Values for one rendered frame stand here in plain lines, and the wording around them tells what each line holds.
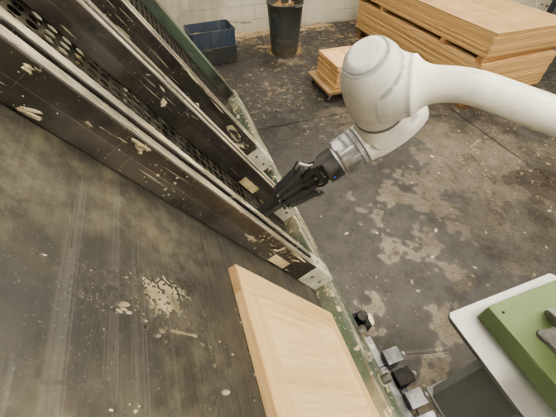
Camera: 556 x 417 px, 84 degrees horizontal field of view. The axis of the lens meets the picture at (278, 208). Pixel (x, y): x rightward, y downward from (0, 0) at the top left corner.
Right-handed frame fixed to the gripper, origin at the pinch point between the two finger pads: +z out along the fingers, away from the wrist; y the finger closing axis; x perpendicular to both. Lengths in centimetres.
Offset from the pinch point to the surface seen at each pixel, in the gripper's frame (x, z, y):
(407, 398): 43, 1, -56
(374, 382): 38, 4, -38
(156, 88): -23.2, 3.9, 28.8
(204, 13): -490, 10, -103
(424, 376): 32, 4, -145
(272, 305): 22.7, 6.7, 0.3
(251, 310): 26.0, 6.4, 9.9
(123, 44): -23.3, 1.7, 39.1
